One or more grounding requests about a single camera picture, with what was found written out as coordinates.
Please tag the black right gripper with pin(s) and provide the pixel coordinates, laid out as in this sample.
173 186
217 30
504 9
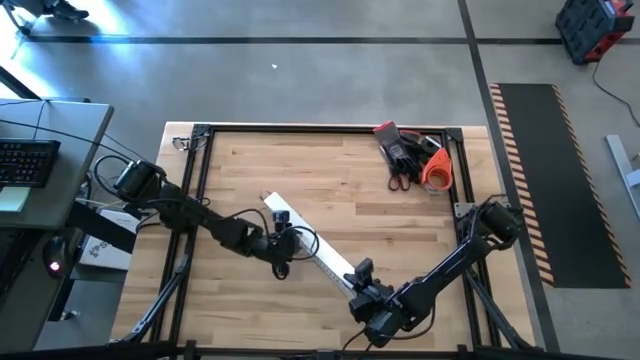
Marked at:
375 305

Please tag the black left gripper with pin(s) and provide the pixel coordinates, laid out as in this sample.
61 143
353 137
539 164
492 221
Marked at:
281 247

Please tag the white raceway cover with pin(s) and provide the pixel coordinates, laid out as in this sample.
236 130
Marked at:
330 255

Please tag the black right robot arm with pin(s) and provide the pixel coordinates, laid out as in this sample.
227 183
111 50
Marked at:
440 272

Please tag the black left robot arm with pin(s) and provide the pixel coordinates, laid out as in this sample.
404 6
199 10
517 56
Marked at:
190 215

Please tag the clear safety glasses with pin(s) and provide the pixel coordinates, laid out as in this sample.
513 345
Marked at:
185 144

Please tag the black work glove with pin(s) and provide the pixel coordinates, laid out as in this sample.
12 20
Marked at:
415 157

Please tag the grey glove with red cuff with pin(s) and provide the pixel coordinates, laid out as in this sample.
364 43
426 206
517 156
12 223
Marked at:
395 145

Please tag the orange tape dispenser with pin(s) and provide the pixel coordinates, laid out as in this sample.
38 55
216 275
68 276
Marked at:
440 165

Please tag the black tape roll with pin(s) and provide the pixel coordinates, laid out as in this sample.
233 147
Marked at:
430 145

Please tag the white cardboard box black print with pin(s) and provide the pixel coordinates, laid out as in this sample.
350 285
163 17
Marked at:
107 255

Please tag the black hazard-striped floor mat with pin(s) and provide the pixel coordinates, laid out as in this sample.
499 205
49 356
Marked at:
565 190

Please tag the black computer mouse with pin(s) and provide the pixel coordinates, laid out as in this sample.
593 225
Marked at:
54 255

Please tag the grey office desk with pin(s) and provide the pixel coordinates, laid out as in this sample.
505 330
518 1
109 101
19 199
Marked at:
65 165

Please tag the black computer keyboard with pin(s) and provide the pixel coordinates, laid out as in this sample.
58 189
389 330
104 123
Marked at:
27 162

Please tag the green sticky note pad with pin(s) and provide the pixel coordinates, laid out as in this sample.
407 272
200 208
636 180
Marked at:
12 199

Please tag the grey metal floor beam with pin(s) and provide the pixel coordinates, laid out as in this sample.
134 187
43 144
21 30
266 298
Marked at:
622 170

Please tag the person's shoe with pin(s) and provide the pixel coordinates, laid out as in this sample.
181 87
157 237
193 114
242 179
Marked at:
65 10

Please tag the grey table leg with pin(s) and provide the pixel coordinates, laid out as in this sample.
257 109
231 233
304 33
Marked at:
20 17

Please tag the black and red toolbox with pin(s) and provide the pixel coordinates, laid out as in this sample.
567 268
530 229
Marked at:
590 27

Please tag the black desk bracket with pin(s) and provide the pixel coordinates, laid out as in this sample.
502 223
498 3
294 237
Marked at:
100 227

